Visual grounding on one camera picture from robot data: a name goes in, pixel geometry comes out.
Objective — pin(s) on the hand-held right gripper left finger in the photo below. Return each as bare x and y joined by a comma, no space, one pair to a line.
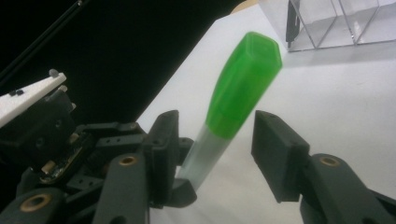
162,155

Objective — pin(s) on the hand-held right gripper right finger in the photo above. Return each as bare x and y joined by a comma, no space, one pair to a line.
280,155

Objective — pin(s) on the green highlighter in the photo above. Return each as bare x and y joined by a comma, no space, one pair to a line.
243,87

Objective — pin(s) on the clear acrylic organizer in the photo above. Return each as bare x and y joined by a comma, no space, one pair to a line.
367,25

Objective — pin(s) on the black tripod stand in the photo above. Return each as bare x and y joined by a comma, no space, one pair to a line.
40,40

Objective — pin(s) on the black pen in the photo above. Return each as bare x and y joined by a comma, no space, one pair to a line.
292,21

